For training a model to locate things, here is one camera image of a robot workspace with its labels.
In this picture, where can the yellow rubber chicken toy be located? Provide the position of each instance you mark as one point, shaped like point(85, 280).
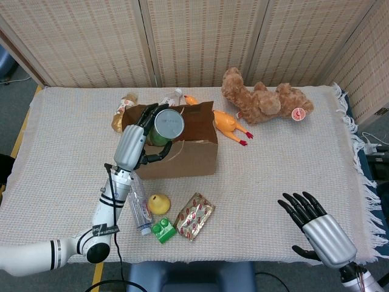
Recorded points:
point(225, 121)

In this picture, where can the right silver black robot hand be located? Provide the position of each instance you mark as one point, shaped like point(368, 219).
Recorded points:
point(329, 240)

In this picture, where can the beige folding screen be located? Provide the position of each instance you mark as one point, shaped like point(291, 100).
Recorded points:
point(197, 39)

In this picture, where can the green chips can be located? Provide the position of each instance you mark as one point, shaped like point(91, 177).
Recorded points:
point(168, 123)

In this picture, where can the black box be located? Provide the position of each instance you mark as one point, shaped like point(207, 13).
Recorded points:
point(380, 167)

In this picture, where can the amber tea bottle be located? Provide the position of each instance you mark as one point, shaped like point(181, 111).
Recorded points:
point(117, 121)

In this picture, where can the white woven tablecloth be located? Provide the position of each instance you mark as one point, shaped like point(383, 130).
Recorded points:
point(273, 170)

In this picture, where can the red gold snack packet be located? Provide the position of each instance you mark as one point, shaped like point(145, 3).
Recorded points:
point(194, 217)

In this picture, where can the transparent water bottle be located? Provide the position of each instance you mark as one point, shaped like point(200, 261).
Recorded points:
point(139, 210)

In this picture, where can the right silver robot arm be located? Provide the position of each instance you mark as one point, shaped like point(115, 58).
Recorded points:
point(358, 281)

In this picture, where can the brown paper bag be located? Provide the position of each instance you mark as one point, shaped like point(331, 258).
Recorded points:
point(182, 161)

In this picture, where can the brown teddy bear plush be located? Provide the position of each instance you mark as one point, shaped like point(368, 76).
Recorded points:
point(258, 103)

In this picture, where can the clear bottle white cap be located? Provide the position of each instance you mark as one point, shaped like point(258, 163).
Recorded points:
point(170, 98)

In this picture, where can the white power strip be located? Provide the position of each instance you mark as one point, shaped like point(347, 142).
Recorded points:
point(369, 149)

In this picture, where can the blue chair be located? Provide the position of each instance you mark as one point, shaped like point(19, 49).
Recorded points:
point(188, 276)

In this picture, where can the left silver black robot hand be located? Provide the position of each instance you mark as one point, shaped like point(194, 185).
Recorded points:
point(127, 146)

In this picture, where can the green toy block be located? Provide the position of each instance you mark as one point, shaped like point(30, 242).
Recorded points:
point(164, 232)

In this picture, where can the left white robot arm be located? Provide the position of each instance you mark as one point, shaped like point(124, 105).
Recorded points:
point(103, 213)

